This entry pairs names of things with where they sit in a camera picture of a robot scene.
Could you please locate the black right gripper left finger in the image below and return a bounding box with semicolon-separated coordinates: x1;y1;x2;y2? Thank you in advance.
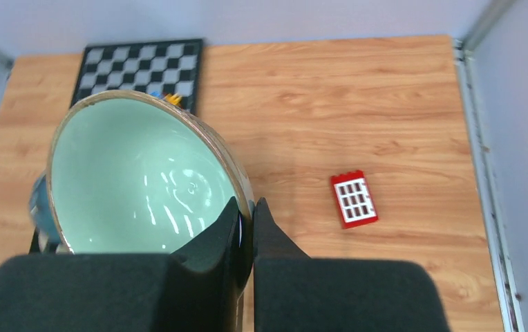
0;199;241;331

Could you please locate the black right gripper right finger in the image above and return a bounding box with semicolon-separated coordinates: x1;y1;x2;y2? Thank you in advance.
254;199;450;331

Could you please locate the pale green celadon bowl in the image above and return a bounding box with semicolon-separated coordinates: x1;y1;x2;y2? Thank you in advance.
46;90;256;287

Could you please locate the red toy window brick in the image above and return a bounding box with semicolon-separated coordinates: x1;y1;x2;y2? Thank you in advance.
330;170;379;229

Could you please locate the teal glazed large bowl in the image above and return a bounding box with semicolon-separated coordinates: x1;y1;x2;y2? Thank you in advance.
28;173;62;246

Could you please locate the blue yellow toy brick car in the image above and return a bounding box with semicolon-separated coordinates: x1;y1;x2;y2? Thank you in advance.
150;91;182;108

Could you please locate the black and white chessboard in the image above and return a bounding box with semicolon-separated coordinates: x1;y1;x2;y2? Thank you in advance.
70;38;205;115

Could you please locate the black wire dish rack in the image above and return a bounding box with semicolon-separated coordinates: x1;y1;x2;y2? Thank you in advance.
28;229;71;255

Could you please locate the aluminium frame post right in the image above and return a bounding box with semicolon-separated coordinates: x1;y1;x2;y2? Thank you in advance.
454;1;528;331

